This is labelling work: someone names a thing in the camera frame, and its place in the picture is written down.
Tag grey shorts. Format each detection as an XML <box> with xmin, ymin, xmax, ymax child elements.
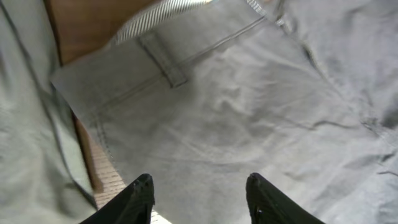
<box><xmin>53</xmin><ymin>0</ymin><xmax>397</xmax><ymax>223</ymax></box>

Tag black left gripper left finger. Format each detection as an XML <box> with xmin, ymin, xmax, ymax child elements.
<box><xmin>80</xmin><ymin>174</ymin><xmax>155</xmax><ymax>224</ymax></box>

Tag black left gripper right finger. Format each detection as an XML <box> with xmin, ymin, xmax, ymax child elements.
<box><xmin>246</xmin><ymin>172</ymin><xmax>324</xmax><ymax>224</ymax></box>

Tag folded khaki shorts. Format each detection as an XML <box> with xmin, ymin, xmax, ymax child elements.
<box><xmin>1</xmin><ymin>0</ymin><xmax>96</xmax><ymax>223</ymax></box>

